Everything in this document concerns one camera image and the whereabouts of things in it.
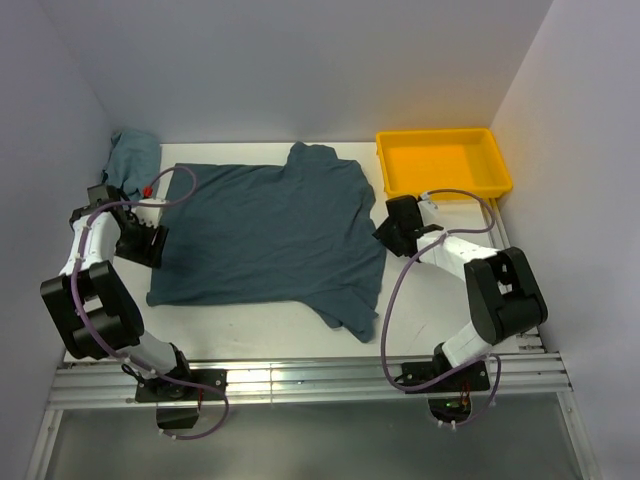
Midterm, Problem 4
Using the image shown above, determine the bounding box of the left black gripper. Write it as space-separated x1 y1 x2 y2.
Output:
115 215 168 269

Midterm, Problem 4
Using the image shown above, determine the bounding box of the dark teal t-shirt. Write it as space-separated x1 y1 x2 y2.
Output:
146 142 386 343

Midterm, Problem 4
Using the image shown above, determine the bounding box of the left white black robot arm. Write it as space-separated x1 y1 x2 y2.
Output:
40 185 195 399

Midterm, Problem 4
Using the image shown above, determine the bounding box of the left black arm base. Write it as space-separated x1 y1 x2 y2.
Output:
134 369 227 432

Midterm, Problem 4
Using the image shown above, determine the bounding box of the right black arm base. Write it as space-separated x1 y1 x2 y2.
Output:
397 357 494 421

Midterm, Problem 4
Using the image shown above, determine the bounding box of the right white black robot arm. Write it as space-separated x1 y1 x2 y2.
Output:
374 189 548 390

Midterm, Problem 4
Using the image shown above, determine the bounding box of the yellow plastic tray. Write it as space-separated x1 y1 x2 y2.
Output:
376 128 513 200

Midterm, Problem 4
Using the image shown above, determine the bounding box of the light blue crumpled t-shirt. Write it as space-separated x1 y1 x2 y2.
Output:
102 129 161 200

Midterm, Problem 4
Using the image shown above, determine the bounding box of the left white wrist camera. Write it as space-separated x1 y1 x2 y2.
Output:
132 186 168 227

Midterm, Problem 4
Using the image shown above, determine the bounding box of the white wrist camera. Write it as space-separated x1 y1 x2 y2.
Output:
132 186 168 227
417 192 440 225

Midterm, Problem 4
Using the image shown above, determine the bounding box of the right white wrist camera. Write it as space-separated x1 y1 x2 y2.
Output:
417 192 440 225

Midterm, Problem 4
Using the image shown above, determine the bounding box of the aluminium front rail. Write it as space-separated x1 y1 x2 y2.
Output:
46 353 572 410

